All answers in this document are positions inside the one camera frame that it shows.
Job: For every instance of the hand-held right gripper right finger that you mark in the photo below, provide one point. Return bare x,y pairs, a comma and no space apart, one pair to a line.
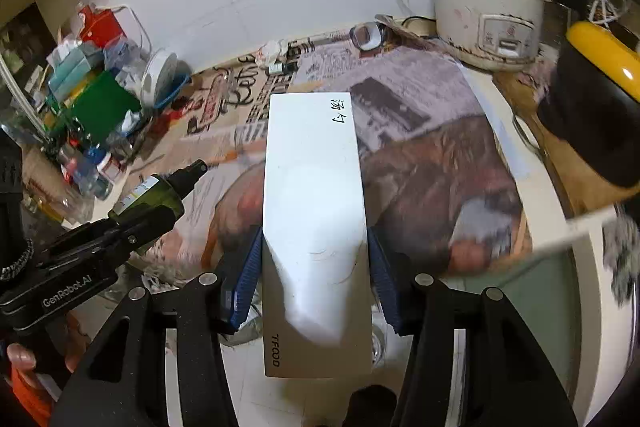
385,277

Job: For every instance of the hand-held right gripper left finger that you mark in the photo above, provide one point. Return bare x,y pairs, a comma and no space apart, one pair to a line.
245,277

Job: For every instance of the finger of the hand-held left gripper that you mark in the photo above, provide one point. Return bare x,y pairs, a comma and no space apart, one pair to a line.
135,234
75,237

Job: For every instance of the green spray bottle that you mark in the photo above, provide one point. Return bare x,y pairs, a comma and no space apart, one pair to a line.
160,197

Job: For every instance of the long white cardboard box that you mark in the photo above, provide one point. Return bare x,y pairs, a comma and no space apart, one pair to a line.
315,187

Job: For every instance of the person's left forearm orange sleeve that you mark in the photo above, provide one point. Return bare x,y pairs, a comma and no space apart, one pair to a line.
30,399

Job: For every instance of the person's left hand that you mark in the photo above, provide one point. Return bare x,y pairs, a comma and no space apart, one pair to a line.
21,357

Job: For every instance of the clear plastic bottle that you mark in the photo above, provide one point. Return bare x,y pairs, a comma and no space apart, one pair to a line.
92,172

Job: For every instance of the printed counter cloth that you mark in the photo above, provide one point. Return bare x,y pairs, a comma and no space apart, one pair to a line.
425,167

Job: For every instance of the dark shoe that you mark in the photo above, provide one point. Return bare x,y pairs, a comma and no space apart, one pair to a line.
372,407

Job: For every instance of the green box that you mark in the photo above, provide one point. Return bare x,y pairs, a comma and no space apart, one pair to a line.
100,107

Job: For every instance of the blue bowl with white plate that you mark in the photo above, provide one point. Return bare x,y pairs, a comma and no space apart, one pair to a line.
160,77

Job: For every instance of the teal tissue box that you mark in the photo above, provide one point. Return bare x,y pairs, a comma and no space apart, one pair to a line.
75,69

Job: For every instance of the red box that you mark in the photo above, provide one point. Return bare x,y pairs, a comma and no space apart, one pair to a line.
100,27

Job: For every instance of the wooden cutting board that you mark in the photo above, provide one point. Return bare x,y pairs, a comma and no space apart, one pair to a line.
525,99

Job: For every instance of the crumpled white paper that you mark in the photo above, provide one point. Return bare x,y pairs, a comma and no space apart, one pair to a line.
272,51

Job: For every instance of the grey rag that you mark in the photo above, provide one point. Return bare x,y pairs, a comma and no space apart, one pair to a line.
622,257

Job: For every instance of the black clay pot yellow lid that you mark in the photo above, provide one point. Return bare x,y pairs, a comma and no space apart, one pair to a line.
585,117

